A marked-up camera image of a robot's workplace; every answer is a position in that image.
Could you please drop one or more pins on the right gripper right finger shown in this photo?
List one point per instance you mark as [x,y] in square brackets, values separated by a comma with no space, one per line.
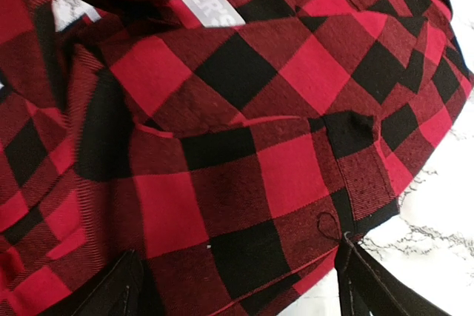
[367,288]

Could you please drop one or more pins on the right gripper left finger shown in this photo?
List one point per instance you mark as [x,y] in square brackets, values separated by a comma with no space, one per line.
[124,287]

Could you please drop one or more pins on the red black plaid shirt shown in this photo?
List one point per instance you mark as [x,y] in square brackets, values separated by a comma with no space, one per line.
[231,143]

